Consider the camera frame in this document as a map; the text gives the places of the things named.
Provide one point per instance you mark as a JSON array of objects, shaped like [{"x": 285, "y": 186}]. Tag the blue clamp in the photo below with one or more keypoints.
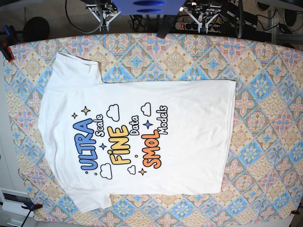
[
  {"x": 4, "y": 46},
  {"x": 30, "y": 207}
]

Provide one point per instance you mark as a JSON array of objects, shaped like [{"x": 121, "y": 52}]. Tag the white cabinet lower left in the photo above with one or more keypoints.
[{"x": 11, "y": 212}]

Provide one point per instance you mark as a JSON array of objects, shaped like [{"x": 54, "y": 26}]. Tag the black round stand base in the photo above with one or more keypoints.
[{"x": 36, "y": 29}]

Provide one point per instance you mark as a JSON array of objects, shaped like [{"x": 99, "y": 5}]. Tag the black power strip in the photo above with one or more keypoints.
[{"x": 192, "y": 26}]

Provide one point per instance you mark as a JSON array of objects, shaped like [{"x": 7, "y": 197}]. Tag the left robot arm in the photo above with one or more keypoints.
[{"x": 203, "y": 12}]

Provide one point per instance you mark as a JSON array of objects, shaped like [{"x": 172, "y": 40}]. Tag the white printed T-shirt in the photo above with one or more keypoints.
[{"x": 150, "y": 137}]

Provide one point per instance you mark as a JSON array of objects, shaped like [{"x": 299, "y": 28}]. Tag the blue clamp lower left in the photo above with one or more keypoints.
[{"x": 30, "y": 207}]

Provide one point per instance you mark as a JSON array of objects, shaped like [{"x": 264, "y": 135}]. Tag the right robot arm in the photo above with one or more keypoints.
[{"x": 104, "y": 11}]

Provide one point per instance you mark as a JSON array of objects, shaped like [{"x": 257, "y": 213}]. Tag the black camera stand bracket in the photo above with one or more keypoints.
[{"x": 167, "y": 23}]

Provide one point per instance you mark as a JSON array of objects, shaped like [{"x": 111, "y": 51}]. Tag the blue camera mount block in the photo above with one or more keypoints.
[{"x": 145, "y": 7}]

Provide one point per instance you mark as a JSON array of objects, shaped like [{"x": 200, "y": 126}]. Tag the blue clamp upper left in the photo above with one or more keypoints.
[{"x": 4, "y": 46}]

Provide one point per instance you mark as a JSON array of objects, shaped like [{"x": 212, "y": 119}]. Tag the colourful patterned tablecloth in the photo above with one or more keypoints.
[{"x": 263, "y": 179}]

